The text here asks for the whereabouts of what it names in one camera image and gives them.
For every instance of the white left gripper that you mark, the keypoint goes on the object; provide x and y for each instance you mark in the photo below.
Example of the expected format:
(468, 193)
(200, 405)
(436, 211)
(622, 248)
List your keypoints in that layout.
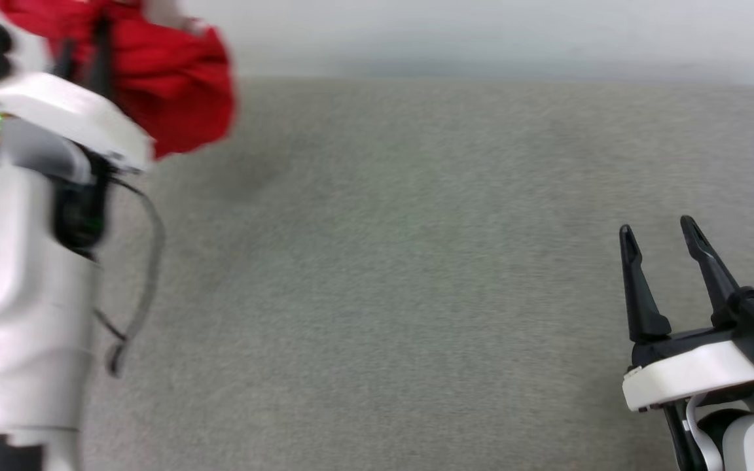
(69, 111)

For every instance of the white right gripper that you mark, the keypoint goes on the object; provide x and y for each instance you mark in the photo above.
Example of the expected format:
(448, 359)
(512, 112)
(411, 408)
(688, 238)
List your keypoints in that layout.
(691, 376)

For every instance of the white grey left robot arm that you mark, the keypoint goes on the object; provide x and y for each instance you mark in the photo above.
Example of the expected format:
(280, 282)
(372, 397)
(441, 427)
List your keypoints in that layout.
(17, 275)

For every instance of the red white sports jersey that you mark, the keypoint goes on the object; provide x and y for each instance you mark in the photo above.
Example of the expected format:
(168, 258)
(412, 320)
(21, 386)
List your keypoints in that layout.
(167, 85)

